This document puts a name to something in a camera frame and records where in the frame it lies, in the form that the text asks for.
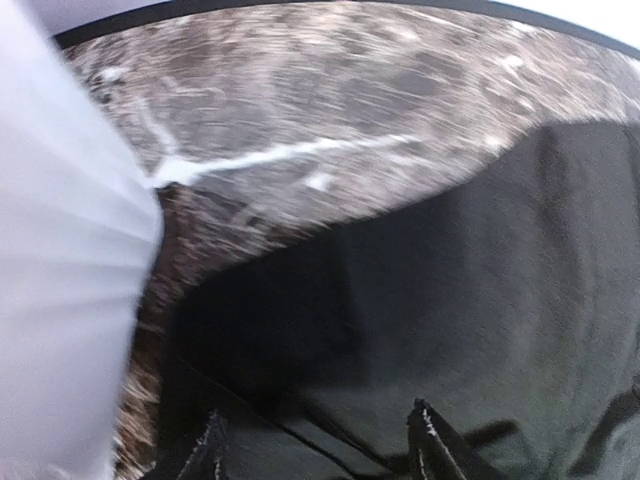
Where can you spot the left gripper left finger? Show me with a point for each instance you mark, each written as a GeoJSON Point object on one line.
{"type": "Point", "coordinates": [201, 454]}

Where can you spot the black long sleeve shirt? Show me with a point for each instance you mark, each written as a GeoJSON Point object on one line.
{"type": "Point", "coordinates": [509, 303]}

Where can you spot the white plastic bin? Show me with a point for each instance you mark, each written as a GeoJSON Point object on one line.
{"type": "Point", "coordinates": [80, 231]}

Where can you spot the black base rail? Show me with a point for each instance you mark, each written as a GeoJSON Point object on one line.
{"type": "Point", "coordinates": [603, 23]}

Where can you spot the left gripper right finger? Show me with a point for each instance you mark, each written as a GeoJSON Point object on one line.
{"type": "Point", "coordinates": [434, 450]}

